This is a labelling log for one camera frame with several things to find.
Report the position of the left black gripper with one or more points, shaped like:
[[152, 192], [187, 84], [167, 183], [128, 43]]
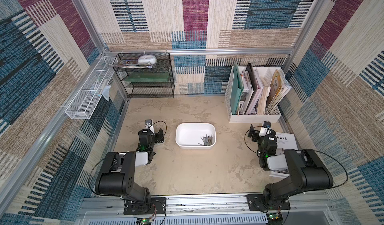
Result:
[[158, 136]]

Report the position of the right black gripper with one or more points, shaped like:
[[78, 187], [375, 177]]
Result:
[[254, 136]]

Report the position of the white Inedia magazine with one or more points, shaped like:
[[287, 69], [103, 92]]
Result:
[[286, 139]]

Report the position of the white plastic storage box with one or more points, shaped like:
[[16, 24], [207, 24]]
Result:
[[188, 135]]

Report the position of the steel nail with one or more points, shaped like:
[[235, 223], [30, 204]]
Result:
[[207, 140]]

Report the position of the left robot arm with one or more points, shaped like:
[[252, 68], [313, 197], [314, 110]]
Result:
[[117, 173]]

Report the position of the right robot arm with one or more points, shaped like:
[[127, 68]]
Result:
[[306, 171]]

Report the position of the white desktop file organizer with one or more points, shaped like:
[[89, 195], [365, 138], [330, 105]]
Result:
[[253, 104]]

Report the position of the brown envelopes in organizer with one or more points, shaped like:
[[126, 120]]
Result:
[[279, 88]]

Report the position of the green tray in shelf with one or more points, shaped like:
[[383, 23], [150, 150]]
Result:
[[143, 77]]

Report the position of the green folder in organizer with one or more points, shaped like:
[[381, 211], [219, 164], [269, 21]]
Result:
[[236, 91]]

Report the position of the magazines on black shelf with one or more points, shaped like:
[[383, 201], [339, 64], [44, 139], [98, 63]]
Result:
[[133, 64]]

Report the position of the black binder in organizer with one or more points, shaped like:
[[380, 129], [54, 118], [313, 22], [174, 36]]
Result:
[[252, 78]]

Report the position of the white round device on shelf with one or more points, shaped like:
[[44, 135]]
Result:
[[147, 60]]

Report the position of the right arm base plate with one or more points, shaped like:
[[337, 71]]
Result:
[[259, 202]]

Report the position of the black wire mesh shelf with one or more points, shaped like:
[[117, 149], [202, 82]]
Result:
[[147, 90]]

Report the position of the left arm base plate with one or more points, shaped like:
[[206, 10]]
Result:
[[151, 207]]

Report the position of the white wire wall basket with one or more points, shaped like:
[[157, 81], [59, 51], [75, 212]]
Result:
[[95, 87]]

